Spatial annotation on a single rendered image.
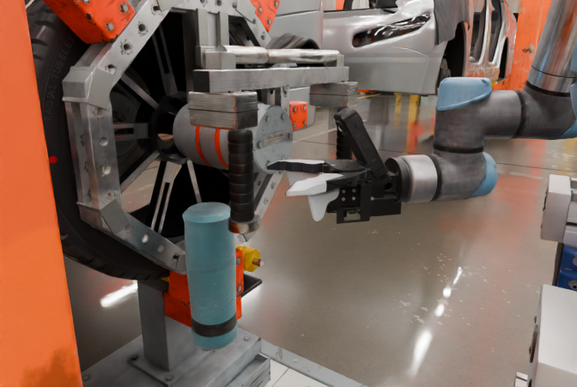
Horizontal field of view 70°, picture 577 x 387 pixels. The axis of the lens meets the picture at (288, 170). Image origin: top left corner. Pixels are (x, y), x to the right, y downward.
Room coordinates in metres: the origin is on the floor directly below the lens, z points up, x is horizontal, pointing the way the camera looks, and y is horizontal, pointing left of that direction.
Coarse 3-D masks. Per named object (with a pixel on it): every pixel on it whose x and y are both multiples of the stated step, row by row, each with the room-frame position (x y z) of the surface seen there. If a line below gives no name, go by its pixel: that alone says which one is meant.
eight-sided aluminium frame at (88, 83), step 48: (144, 0) 0.72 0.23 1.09; (192, 0) 0.80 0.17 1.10; (240, 0) 0.90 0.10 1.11; (96, 48) 0.68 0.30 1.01; (96, 96) 0.62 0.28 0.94; (288, 96) 1.06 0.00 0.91; (96, 144) 0.62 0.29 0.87; (96, 192) 0.61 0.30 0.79; (144, 240) 0.68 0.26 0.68; (240, 240) 0.89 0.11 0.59
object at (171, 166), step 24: (168, 24) 1.01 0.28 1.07; (168, 48) 1.14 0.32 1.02; (168, 72) 0.88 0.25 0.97; (144, 96) 0.82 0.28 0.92; (168, 96) 0.87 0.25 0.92; (144, 120) 0.84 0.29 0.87; (144, 144) 0.85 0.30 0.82; (168, 144) 0.91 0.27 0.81; (144, 168) 0.81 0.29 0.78; (168, 168) 0.86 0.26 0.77; (192, 168) 0.92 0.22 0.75; (216, 168) 0.98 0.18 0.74; (120, 192) 0.76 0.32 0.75; (168, 192) 0.85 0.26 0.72; (192, 192) 0.92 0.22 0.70; (216, 192) 1.03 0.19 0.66; (144, 216) 0.98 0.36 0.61; (168, 216) 0.97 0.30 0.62; (168, 240) 0.82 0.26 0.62
